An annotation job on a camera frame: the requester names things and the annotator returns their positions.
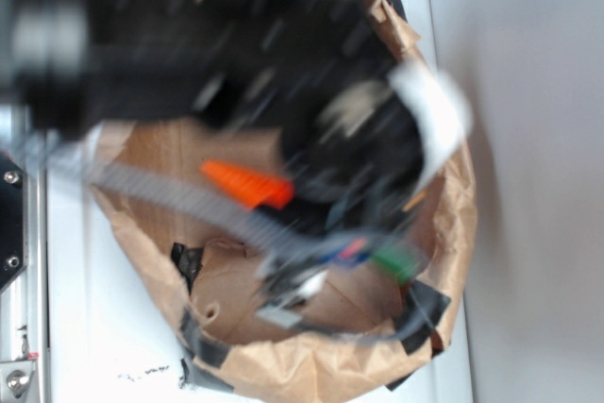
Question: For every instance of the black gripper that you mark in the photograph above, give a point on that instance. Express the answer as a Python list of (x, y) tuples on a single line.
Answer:
[(360, 134)]

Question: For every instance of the orange plastic toy carrot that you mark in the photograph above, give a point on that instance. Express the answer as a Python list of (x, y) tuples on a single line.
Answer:
[(249, 187)]

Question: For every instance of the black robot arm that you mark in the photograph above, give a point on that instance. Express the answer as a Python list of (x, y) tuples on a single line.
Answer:
[(77, 63)]

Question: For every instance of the crumpled brown paper bag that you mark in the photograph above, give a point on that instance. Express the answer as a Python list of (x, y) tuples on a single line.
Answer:
[(265, 311)]

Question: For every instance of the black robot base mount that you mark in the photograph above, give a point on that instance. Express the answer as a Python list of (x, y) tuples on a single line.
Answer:
[(11, 221)]

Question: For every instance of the aluminium rail with bolts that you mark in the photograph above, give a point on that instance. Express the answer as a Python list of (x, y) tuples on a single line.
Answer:
[(24, 321)]

